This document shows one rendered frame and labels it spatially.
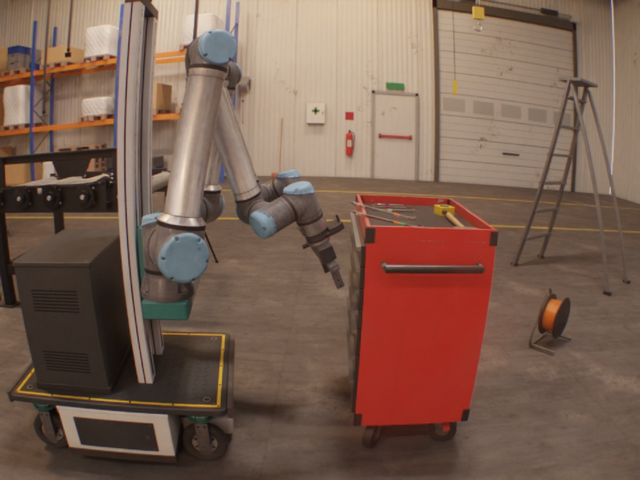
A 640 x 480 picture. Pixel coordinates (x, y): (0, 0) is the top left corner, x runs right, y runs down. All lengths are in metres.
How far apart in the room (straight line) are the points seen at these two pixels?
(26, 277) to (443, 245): 1.47
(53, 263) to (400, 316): 1.22
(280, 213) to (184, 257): 0.34
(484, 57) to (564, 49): 2.52
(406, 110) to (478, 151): 2.11
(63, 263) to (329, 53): 10.77
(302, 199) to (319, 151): 10.38
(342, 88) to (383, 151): 1.82
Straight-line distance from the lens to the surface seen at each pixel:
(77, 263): 1.68
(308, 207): 1.55
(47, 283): 1.76
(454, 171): 12.23
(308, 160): 11.93
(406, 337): 1.75
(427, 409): 1.93
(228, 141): 1.56
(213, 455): 1.97
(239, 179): 1.59
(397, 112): 11.93
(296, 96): 11.94
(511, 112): 12.70
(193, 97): 1.38
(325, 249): 1.59
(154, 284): 1.58
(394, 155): 11.94
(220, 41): 1.40
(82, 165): 3.32
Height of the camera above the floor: 1.27
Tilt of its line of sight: 13 degrees down
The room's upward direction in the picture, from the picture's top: 1 degrees clockwise
